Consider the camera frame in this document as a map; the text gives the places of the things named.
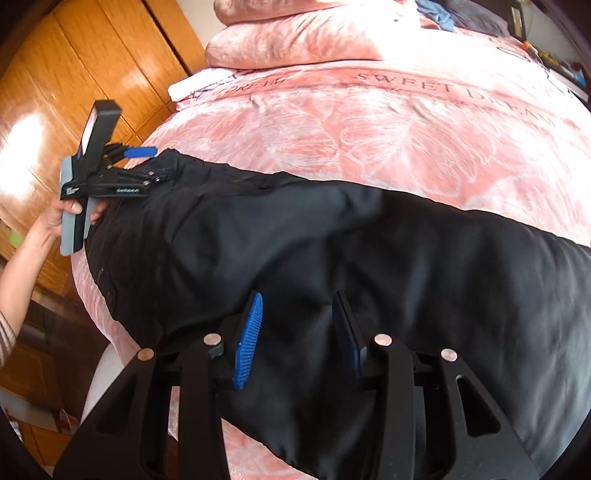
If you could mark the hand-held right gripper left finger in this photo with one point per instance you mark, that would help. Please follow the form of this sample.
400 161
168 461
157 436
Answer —
249 341

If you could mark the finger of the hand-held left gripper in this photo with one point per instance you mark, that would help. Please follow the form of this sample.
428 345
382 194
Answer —
157 177
141 151

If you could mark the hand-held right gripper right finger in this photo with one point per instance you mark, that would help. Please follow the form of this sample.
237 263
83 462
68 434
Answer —
344 323

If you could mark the black pants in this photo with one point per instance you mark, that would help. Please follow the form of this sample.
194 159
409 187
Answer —
323 240

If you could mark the person's left forearm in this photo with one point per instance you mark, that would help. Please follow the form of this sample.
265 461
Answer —
23 277

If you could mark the person's left hand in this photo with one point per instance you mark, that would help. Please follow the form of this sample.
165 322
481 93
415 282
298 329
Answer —
48 224

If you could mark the white folded cloth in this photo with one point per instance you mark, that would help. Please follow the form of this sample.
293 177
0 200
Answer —
184 90

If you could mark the wooden wardrobe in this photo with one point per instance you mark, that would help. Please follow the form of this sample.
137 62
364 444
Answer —
92 55

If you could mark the small green object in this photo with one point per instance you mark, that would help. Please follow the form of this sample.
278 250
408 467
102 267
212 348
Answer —
14 238

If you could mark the white bed base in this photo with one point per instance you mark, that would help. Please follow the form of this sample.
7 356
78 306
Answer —
108 383

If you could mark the pink printed blanket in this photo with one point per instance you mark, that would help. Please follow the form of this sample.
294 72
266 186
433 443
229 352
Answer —
369 138

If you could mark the large pink pillow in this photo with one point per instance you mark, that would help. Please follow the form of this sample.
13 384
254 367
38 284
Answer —
300 44

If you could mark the blue cloth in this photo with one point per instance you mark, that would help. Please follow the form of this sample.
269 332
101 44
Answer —
436 16

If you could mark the white shelf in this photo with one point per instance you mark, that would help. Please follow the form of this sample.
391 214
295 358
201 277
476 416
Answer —
570 83

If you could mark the dark grey cloth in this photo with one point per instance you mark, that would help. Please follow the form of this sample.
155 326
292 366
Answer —
475 16

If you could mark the gold framed picture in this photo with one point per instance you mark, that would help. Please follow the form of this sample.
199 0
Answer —
517 18

